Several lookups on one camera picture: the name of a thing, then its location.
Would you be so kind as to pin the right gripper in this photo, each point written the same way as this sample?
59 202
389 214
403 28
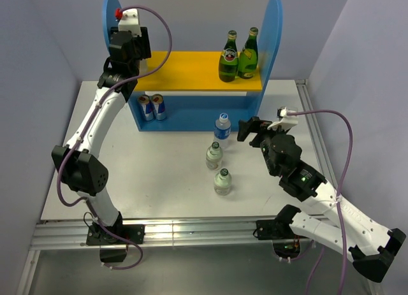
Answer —
254 124

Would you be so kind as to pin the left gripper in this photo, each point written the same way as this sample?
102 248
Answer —
142 43

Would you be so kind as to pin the Pocari Sweat bottle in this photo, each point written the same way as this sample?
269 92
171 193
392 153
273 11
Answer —
222 129
143 67

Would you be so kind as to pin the green Perrier lemon bottle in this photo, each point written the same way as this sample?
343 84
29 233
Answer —
248 58

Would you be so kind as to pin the green Perrier bottle red label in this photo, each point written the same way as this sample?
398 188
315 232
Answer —
228 61

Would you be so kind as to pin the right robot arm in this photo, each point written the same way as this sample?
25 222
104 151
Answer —
369 246

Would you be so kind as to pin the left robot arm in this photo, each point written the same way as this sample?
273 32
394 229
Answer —
80 174

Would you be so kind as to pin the blue and yellow shelf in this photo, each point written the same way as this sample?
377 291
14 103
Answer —
194 96

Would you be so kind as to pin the rear clear glass bottle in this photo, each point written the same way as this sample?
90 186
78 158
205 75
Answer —
214 156

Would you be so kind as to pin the clear glass bottle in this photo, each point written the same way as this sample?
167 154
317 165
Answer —
222 182
214 156

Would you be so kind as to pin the left Red Bull can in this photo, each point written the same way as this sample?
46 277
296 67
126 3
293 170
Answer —
146 109

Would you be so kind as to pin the red bull can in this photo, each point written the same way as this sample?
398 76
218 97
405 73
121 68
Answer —
158 106
146 109

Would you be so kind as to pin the front clear glass bottle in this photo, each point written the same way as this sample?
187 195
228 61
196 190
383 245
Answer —
222 182

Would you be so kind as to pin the right Red Bull can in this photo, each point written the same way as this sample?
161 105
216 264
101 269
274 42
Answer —
158 106

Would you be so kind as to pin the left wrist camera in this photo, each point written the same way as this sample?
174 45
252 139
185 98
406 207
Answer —
128 21

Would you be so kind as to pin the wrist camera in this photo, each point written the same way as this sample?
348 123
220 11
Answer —
285 120
128 21

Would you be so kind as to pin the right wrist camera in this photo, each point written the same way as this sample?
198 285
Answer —
285 120

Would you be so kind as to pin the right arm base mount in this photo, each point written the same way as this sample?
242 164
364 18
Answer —
287 246

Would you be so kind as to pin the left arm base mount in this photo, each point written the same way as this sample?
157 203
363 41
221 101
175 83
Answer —
114 249

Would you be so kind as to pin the aluminium mounting rail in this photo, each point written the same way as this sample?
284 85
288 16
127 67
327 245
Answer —
72 234

